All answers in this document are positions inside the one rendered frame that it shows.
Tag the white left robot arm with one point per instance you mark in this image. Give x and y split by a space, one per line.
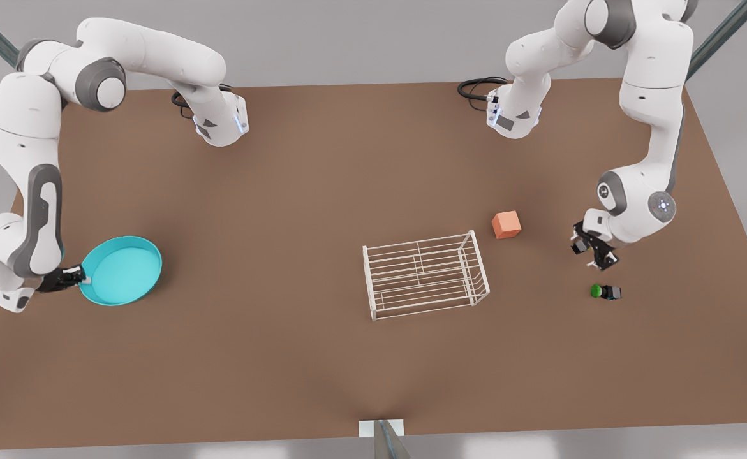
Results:
650 83

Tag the green button switch black base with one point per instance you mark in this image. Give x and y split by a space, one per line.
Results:
605 292

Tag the cyan round plate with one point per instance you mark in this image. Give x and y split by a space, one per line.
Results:
121 271

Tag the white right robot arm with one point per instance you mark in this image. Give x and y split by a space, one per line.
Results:
25 134

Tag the silver frame post with foot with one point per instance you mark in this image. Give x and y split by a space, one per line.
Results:
386 437

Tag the orange cube block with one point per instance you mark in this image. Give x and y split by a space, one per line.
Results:
506 225

